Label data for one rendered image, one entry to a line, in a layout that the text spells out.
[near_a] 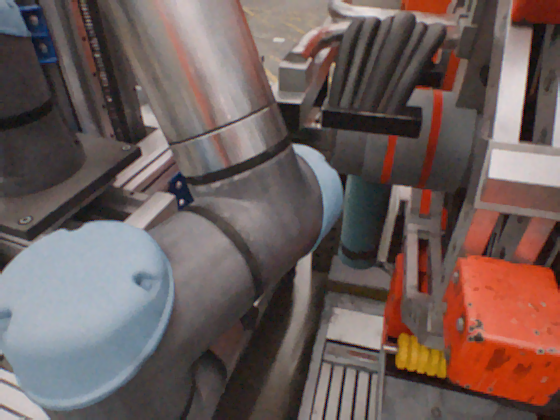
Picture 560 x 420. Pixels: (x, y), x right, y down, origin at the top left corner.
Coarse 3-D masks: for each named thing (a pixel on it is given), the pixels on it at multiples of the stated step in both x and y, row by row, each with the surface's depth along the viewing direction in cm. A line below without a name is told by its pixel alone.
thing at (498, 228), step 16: (544, 32) 65; (528, 64) 59; (528, 80) 58; (528, 96) 56; (528, 112) 59; (528, 128) 61; (464, 192) 79; (496, 224) 60; (496, 240) 59; (544, 256) 72
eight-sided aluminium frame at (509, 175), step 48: (528, 48) 32; (480, 144) 34; (528, 144) 31; (432, 192) 83; (480, 192) 32; (528, 192) 31; (432, 240) 76; (480, 240) 35; (528, 240) 33; (432, 288) 67; (432, 336) 44
